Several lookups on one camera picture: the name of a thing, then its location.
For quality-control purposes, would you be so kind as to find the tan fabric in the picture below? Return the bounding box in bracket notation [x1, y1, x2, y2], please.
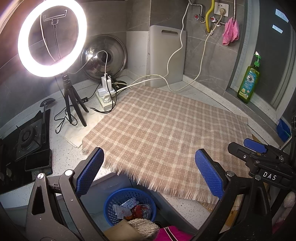
[103, 219, 146, 241]

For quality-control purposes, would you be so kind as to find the pink cloth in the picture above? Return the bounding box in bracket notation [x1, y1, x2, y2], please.
[222, 17, 240, 45]

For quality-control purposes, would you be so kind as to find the beige knitted slipper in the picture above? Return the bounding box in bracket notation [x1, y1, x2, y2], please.
[127, 218, 160, 239]

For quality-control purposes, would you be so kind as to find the white power strip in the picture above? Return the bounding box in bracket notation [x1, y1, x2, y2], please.
[95, 88, 117, 112]

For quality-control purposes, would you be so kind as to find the red snack bag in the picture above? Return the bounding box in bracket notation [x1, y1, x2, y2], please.
[131, 204, 151, 219]

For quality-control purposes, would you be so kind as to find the blue white packet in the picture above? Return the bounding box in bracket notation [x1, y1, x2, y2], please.
[120, 198, 139, 209]

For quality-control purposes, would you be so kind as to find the white ring light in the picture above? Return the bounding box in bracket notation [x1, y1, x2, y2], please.
[17, 0, 88, 78]

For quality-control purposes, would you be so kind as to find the black cable with inline control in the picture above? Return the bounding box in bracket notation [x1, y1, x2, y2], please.
[54, 76, 118, 133]

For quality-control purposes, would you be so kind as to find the clear plastic bag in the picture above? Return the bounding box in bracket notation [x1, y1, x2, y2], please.
[112, 204, 131, 219]

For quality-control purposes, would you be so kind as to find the black ladle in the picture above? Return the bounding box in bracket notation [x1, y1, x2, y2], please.
[40, 98, 56, 149]

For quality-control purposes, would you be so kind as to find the thick white cable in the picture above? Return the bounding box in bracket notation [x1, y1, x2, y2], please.
[114, 0, 190, 93]
[116, 8, 225, 93]

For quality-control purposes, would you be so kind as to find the white wall socket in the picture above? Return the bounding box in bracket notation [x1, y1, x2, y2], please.
[214, 2, 230, 17]

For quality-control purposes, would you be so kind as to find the white cutting board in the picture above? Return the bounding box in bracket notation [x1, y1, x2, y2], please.
[149, 25, 187, 88]

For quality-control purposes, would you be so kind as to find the black phone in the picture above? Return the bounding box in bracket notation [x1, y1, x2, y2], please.
[25, 149, 52, 172]

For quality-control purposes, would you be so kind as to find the white charger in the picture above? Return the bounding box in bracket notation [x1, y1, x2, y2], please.
[101, 74, 112, 90]

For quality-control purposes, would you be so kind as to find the green dish soap bottle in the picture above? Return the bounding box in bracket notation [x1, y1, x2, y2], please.
[237, 53, 262, 104]

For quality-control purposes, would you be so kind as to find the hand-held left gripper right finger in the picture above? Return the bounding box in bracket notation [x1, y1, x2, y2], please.
[192, 149, 275, 241]

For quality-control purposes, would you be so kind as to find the white cloth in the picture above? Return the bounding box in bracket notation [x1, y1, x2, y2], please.
[63, 109, 105, 148]

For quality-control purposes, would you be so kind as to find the blue container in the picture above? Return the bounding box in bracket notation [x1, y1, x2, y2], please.
[276, 119, 292, 142]

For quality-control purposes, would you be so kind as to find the yellow pipe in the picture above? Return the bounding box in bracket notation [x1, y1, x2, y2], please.
[206, 0, 216, 34]

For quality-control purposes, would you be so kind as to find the beige plaid cloth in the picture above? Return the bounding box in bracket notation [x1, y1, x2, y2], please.
[81, 86, 253, 210]

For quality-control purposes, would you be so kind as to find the steel pot lid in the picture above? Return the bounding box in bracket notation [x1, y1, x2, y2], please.
[81, 34, 128, 82]

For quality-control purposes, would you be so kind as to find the blue plastic basket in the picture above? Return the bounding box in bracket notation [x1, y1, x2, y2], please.
[103, 188, 157, 227]

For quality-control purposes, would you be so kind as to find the black gas stove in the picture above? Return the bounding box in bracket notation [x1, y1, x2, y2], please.
[0, 108, 53, 194]

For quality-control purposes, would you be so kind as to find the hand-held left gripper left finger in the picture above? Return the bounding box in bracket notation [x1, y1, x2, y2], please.
[25, 147, 109, 241]

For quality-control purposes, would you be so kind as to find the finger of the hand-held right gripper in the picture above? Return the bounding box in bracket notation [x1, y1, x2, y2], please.
[244, 138, 285, 160]
[228, 142, 273, 176]

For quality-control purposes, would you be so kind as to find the phone holder clip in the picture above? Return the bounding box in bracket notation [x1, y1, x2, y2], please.
[42, 9, 68, 25]

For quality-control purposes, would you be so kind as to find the pink garment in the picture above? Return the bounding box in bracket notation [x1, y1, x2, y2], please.
[154, 225, 193, 241]

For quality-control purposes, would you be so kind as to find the thin white cable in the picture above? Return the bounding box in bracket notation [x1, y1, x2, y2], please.
[39, 14, 109, 77]

